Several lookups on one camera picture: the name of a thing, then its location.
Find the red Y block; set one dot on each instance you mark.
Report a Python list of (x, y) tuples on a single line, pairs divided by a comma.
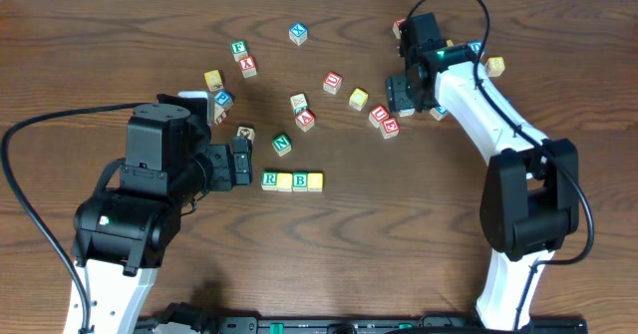
[(248, 67)]

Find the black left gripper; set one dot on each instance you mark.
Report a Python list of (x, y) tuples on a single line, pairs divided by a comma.
[(240, 161)]

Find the beige block with green side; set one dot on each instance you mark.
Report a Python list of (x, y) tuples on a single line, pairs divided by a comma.
[(298, 103)]

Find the blue D block upper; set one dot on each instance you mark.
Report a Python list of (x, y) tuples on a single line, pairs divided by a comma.
[(477, 47)]

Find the blue 2 block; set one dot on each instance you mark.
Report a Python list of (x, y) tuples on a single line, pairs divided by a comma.
[(438, 112)]

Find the red e block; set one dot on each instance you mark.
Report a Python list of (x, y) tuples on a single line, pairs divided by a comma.
[(397, 27), (389, 128)]

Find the blue X block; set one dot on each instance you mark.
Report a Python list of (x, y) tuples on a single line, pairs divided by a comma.
[(298, 34)]

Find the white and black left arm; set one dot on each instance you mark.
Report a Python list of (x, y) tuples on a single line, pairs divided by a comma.
[(135, 211)]

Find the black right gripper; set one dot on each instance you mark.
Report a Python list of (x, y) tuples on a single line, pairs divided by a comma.
[(396, 95)]

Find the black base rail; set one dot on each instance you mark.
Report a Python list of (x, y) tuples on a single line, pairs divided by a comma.
[(251, 325)]

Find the green B block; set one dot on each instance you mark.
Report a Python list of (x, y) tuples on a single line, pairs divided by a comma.
[(300, 181)]

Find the green F block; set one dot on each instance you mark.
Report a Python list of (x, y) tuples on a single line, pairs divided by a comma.
[(239, 50)]

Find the red A block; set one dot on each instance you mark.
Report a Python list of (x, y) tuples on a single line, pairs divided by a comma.
[(305, 120)]

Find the green N block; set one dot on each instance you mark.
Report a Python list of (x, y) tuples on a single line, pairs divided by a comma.
[(282, 145)]

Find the beige block red side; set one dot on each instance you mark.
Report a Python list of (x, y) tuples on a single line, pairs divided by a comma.
[(219, 114)]

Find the red U block upper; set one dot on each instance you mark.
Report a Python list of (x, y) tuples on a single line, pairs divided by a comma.
[(332, 83)]

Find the beige picture block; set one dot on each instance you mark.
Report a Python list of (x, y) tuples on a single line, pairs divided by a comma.
[(246, 132)]

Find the yellow block with O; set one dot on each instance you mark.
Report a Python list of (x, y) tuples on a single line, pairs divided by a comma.
[(284, 181)]

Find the blue T block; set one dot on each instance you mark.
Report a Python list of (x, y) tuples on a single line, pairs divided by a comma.
[(406, 112)]

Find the green R block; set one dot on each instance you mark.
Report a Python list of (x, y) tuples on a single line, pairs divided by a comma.
[(269, 180)]

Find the yellow 8 block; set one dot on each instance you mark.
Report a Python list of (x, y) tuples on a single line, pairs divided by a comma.
[(494, 66)]

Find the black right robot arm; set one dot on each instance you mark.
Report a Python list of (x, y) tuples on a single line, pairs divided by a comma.
[(528, 204)]

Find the blue P block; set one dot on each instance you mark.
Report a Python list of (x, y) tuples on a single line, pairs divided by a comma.
[(224, 100)]

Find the red E block lower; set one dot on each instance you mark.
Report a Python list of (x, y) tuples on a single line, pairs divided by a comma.
[(389, 128)]

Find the red E block top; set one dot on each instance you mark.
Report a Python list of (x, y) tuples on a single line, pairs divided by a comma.
[(397, 27)]

